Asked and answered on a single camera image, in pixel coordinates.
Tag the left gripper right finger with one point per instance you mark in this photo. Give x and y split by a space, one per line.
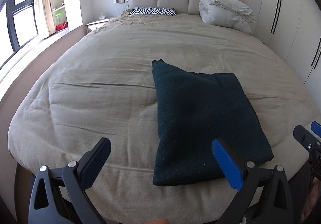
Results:
232 167

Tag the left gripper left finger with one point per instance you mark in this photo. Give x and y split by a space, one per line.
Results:
92 163

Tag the right hand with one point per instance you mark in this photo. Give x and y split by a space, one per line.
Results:
311 200

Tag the folded white duvet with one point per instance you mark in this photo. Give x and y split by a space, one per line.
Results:
227 13

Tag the beige striped curtain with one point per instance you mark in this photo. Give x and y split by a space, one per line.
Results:
44 19

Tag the dark framed window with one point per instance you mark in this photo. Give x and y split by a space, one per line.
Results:
18 27

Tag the red box on shelf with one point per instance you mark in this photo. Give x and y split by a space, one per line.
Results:
61 26

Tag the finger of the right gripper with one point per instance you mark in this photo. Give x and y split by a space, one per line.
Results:
307 140
316 128

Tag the zebra print pillow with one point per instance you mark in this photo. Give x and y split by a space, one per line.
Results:
153 11

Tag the beige bed cover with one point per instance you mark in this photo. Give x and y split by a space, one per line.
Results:
103 87

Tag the white bedside table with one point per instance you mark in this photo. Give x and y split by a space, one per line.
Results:
96 24

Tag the wall socket with charger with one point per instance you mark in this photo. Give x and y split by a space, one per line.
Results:
116 2

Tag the white wardrobe with handles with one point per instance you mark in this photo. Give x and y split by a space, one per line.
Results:
291 28

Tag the dark teal knit sweater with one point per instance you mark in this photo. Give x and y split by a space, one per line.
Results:
193 109

